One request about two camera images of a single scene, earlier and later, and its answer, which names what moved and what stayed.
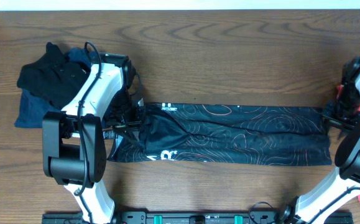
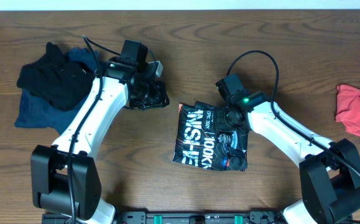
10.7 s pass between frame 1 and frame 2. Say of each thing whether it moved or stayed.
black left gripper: moved
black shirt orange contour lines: moved
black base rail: stayed
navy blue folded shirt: stayed
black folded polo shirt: stayed
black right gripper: moved
